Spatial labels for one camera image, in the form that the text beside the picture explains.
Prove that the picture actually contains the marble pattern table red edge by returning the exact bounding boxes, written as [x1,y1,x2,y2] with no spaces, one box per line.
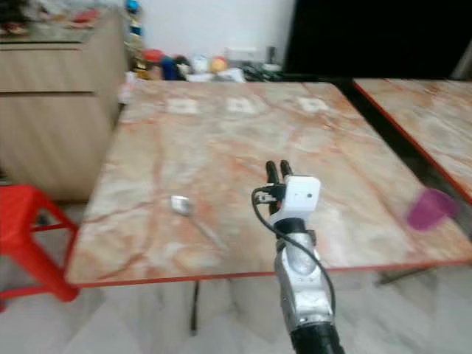
[352,77,472,205]
[63,78,472,337]

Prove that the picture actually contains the metal spoon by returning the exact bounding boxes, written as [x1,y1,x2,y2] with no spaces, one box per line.
[169,194,226,252]

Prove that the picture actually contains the blue bottle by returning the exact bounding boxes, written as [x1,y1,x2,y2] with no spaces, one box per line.
[162,57,178,80]

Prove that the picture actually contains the purple plastic cup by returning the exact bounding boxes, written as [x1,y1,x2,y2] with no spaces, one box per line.
[406,187,459,232]

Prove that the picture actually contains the large black panel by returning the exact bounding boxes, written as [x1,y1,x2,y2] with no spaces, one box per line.
[284,0,472,79]

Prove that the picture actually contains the red lid jar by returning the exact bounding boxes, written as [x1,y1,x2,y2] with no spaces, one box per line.
[143,49,165,80]

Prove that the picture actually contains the red plastic stool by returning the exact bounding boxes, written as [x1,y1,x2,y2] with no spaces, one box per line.
[0,184,81,312]

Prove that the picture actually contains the light wooden cabinet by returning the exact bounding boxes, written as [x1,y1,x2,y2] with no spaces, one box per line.
[0,10,131,202]

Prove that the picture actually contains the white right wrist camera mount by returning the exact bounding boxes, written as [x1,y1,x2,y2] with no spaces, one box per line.
[268,174,322,222]

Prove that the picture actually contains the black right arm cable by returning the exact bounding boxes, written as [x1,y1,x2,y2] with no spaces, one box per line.
[251,186,337,316]

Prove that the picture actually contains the white wall socket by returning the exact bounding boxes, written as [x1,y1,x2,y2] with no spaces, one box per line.
[225,47,258,63]

